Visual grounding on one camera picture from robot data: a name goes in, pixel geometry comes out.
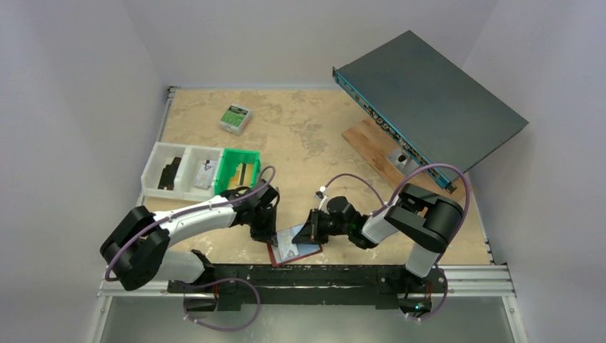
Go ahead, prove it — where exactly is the small green labelled box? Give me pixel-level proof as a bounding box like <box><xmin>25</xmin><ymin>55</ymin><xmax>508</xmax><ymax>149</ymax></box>
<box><xmin>219</xmin><ymin>104</ymin><xmax>253</xmax><ymax>136</ymax></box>

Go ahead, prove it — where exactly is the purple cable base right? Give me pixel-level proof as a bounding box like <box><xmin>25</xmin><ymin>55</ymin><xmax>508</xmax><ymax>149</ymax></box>
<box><xmin>400</xmin><ymin>264</ymin><xmax>449</xmax><ymax>323</ymax></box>

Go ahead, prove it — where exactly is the metal bracket with knob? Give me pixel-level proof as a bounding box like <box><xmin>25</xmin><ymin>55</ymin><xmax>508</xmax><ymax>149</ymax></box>
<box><xmin>387</xmin><ymin>149</ymin><xmax>419</xmax><ymax>176</ymax></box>

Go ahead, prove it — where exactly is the red card holder wallet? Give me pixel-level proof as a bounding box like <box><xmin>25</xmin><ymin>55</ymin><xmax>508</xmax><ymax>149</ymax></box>
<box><xmin>267</xmin><ymin>224</ymin><xmax>322</xmax><ymax>267</ymax></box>

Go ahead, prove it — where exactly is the purple cable base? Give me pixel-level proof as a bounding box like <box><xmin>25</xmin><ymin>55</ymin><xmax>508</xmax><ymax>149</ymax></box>
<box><xmin>400</xmin><ymin>264</ymin><xmax>449</xmax><ymax>323</ymax></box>
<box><xmin>182</xmin><ymin>277</ymin><xmax>262</xmax><ymax>332</ymax></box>

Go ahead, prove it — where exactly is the black part in bin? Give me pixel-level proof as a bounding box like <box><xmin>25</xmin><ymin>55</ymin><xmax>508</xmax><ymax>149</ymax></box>
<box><xmin>157</xmin><ymin>156</ymin><xmax>182</xmax><ymax>191</ymax></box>

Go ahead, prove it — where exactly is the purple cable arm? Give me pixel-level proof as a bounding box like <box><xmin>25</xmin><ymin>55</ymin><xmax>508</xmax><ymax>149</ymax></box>
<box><xmin>318</xmin><ymin>163</ymin><xmax>472</xmax><ymax>228</ymax></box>
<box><xmin>104</xmin><ymin>165</ymin><xmax>277</xmax><ymax>283</ymax></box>

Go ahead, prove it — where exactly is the white credit card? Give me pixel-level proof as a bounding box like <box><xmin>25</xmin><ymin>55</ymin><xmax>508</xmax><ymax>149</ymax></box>
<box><xmin>193</xmin><ymin>159</ymin><xmax>218</xmax><ymax>189</ymax></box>

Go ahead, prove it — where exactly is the green plastic bin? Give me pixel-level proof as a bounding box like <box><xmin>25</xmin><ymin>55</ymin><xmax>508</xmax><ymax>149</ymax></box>
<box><xmin>214</xmin><ymin>149</ymin><xmax>261</xmax><ymax>195</ymax></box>

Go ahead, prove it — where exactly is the wooden board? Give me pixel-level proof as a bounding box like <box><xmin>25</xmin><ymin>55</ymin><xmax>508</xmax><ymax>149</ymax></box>
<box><xmin>342</xmin><ymin>118</ymin><xmax>465</xmax><ymax>203</ymax></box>

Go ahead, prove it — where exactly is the dark network switch box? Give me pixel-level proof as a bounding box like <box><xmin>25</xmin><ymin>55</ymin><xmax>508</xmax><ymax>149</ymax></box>
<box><xmin>332</xmin><ymin>31</ymin><xmax>528</xmax><ymax>193</ymax></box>

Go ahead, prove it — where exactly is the gold card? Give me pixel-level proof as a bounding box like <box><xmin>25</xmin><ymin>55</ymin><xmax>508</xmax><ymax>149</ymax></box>
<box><xmin>228</xmin><ymin>163</ymin><xmax>254</xmax><ymax>189</ymax></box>

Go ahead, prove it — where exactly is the white plastic bin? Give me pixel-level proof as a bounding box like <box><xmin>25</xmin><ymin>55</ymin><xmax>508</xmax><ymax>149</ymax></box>
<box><xmin>140</xmin><ymin>142</ymin><xmax>224</xmax><ymax>202</ymax></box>

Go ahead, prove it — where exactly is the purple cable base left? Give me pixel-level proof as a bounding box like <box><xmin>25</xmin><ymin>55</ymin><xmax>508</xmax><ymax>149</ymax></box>
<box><xmin>182</xmin><ymin>277</ymin><xmax>262</xmax><ymax>332</ymax></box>

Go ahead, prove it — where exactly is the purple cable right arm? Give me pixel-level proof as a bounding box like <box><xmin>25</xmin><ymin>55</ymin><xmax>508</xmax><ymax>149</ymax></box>
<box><xmin>318</xmin><ymin>163</ymin><xmax>472</xmax><ymax>228</ymax></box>

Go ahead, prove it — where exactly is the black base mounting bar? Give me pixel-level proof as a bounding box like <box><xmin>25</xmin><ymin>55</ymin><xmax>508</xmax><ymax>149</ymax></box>
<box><xmin>169</xmin><ymin>264</ymin><xmax>428</xmax><ymax>311</ymax></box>

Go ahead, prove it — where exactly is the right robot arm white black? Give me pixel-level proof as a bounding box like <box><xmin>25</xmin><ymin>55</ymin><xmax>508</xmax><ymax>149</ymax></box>
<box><xmin>292</xmin><ymin>184</ymin><xmax>466</xmax><ymax>278</ymax></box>

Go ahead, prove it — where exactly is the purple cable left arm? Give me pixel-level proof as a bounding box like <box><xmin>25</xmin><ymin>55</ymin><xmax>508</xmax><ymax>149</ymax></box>
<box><xmin>104</xmin><ymin>165</ymin><xmax>277</xmax><ymax>283</ymax></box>

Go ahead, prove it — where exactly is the grey patterned credit card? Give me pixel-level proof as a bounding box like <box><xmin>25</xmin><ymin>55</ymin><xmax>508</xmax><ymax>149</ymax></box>
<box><xmin>273</xmin><ymin>225</ymin><xmax>302</xmax><ymax>264</ymax></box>

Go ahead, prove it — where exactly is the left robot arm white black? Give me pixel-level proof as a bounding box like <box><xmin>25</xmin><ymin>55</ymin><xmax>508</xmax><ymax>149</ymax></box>
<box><xmin>99</xmin><ymin>179</ymin><xmax>280</xmax><ymax>291</ymax></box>

